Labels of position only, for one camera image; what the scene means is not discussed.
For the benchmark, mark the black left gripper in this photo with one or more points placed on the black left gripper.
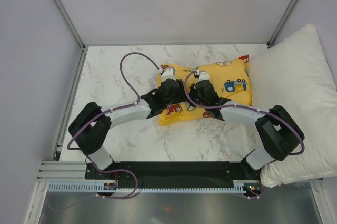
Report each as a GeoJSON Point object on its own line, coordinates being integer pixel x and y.
{"type": "Point", "coordinates": [181, 97]}

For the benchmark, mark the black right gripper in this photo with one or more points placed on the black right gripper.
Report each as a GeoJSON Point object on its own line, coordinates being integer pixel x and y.
{"type": "Point", "coordinates": [192, 92]}

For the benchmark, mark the yellow cartoon-print pillowcase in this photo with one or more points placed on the yellow cartoon-print pillowcase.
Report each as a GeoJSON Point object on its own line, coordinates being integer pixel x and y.
{"type": "Point", "coordinates": [229, 78]}

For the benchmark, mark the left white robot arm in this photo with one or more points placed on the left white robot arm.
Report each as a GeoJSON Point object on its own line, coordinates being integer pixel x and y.
{"type": "Point", "coordinates": [90, 128]}

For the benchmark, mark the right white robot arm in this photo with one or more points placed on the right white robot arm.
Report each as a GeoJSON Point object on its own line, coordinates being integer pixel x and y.
{"type": "Point", "coordinates": [278, 132]}

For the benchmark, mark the large white pillow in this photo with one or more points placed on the large white pillow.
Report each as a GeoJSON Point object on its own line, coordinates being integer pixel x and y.
{"type": "Point", "coordinates": [295, 75]}

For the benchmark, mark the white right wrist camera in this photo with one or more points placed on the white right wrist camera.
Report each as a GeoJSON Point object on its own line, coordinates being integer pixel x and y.
{"type": "Point", "coordinates": [201, 75]}

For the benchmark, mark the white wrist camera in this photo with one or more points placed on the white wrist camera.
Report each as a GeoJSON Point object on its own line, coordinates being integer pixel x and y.
{"type": "Point", "coordinates": [168, 73]}
{"type": "Point", "coordinates": [201, 75]}

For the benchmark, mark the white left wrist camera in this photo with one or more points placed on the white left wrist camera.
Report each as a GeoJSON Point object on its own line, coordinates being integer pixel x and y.
{"type": "Point", "coordinates": [168, 73]}

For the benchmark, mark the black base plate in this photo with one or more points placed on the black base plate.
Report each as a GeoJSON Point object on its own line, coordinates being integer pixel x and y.
{"type": "Point", "coordinates": [180, 173]}

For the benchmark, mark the white slotted cable duct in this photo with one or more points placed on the white slotted cable duct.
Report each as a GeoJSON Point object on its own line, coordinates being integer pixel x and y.
{"type": "Point", "coordinates": [238, 186]}

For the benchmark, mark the left aluminium frame post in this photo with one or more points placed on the left aluminium frame post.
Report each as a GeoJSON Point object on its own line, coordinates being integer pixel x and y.
{"type": "Point", "coordinates": [69, 23]}

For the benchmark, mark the aluminium frame post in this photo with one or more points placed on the aluminium frame post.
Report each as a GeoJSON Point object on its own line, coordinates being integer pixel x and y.
{"type": "Point", "coordinates": [69, 23]}
{"type": "Point", "coordinates": [280, 25]}

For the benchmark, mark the right aluminium frame post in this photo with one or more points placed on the right aluminium frame post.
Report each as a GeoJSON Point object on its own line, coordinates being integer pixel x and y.
{"type": "Point", "coordinates": [280, 25]}

